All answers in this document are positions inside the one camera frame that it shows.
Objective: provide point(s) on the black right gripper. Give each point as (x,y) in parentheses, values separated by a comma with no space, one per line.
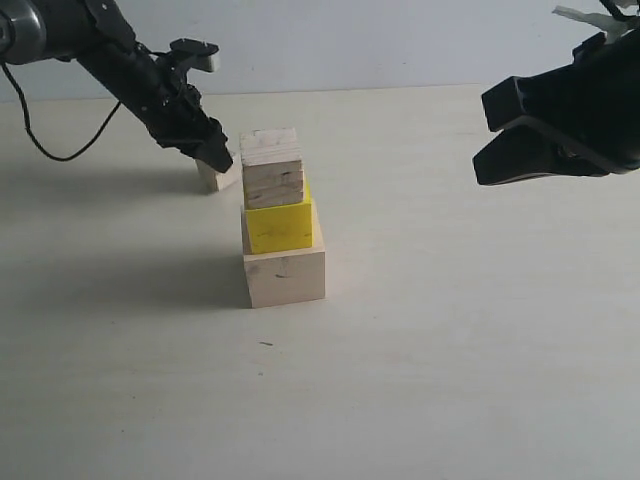
(580,120)

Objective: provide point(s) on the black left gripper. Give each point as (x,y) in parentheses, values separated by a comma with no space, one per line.
(176,119)

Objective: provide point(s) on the small pale wooden cube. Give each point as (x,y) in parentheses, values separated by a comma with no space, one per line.
(215,181)

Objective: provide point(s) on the striped plywood cube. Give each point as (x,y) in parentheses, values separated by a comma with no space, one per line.
(272,168)

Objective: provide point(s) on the yellow cube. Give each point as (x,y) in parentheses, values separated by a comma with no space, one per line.
(281,228)

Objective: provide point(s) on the large pale wooden cube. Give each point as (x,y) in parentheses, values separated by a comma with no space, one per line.
(285,277)

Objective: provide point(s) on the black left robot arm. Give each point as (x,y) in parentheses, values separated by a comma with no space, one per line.
(153,86)

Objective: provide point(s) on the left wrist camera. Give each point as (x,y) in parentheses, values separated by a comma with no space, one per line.
(195,54)

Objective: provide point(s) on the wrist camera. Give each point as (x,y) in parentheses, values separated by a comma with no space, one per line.
(621,18)
(195,54)

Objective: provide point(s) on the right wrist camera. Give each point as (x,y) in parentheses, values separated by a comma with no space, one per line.
(621,18)

